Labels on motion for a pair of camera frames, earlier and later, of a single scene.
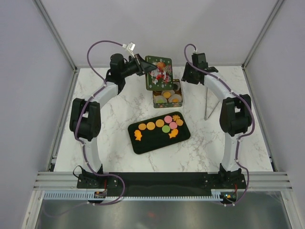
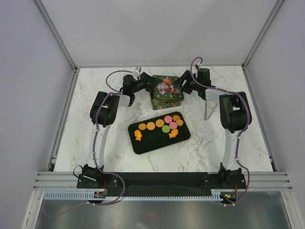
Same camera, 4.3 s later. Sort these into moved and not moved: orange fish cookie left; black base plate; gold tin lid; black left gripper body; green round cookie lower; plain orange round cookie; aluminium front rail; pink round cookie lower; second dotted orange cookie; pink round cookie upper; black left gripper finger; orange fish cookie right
Moved: black left gripper finger; gold tin lid; black left gripper body
Not moved: second dotted orange cookie; aluminium front rail; pink round cookie upper; black base plate; pink round cookie lower; orange fish cookie right; plain orange round cookie; orange fish cookie left; green round cookie lower
